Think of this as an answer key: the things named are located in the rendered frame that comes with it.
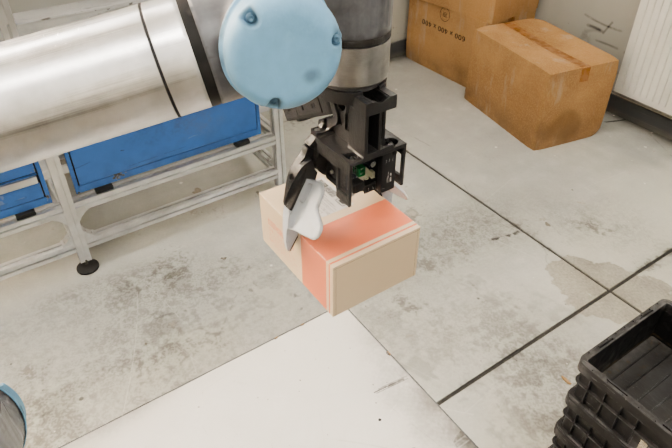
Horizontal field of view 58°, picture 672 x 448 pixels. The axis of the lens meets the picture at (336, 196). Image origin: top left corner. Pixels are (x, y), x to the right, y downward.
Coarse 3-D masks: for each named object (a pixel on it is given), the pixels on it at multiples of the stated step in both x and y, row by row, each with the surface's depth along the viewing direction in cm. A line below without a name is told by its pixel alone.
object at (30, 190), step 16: (0, 176) 189; (16, 176) 192; (32, 176) 195; (0, 192) 191; (16, 192) 195; (32, 192) 198; (48, 192) 201; (0, 208) 195; (16, 208) 198; (32, 208) 201
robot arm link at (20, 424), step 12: (0, 384) 73; (0, 396) 71; (12, 396) 72; (0, 408) 67; (12, 408) 72; (24, 408) 74; (0, 420) 66; (12, 420) 70; (24, 420) 73; (0, 432) 66; (12, 432) 69; (24, 432) 73; (0, 444) 66; (12, 444) 68; (24, 444) 73
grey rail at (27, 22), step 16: (96, 0) 185; (112, 0) 185; (128, 0) 185; (144, 0) 186; (16, 16) 173; (32, 16) 173; (48, 16) 174; (64, 16) 175; (80, 16) 177; (0, 32) 168; (32, 32) 172
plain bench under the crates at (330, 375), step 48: (288, 336) 109; (336, 336) 109; (192, 384) 101; (240, 384) 101; (288, 384) 101; (336, 384) 101; (384, 384) 101; (96, 432) 94; (144, 432) 94; (192, 432) 94; (240, 432) 94; (288, 432) 94; (336, 432) 94; (384, 432) 94; (432, 432) 94
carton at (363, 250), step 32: (352, 224) 68; (384, 224) 68; (416, 224) 68; (288, 256) 72; (320, 256) 64; (352, 256) 64; (384, 256) 67; (416, 256) 71; (320, 288) 67; (352, 288) 66; (384, 288) 70
